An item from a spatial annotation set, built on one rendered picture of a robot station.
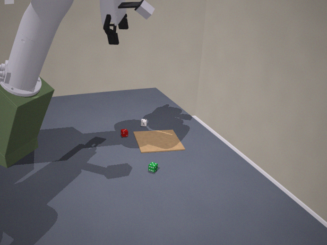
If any green die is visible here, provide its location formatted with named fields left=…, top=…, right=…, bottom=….
left=148, top=162, right=158, bottom=172

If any white die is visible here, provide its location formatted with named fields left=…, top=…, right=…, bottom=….
left=141, top=119, right=147, bottom=127

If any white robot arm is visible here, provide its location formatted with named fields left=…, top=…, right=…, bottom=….
left=0, top=0, right=155, bottom=97

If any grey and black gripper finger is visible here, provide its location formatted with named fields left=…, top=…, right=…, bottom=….
left=118, top=14, right=129, bottom=29
left=103, top=14, right=119, bottom=45

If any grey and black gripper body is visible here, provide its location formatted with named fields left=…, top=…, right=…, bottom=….
left=100, top=0, right=127, bottom=26

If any red die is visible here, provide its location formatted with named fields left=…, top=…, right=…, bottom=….
left=121, top=129, right=128, bottom=137

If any tan mat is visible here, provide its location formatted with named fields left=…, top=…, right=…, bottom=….
left=133, top=130, right=185, bottom=153

